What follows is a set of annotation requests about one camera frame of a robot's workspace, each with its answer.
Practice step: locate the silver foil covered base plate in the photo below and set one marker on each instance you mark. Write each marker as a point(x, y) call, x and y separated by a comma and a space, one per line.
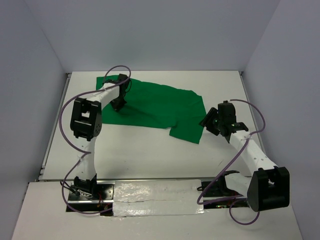
point(156, 198)

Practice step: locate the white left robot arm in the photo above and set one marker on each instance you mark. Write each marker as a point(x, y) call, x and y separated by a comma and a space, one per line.
point(86, 124)

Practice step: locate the green t shirt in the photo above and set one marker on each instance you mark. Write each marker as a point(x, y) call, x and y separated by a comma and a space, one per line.
point(160, 106)

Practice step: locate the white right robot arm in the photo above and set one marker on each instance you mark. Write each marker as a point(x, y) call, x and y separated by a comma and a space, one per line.
point(268, 187)

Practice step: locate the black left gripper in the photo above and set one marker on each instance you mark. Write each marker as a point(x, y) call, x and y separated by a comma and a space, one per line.
point(117, 107)

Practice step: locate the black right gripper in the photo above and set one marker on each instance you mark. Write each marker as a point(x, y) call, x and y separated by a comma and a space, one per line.
point(208, 118)

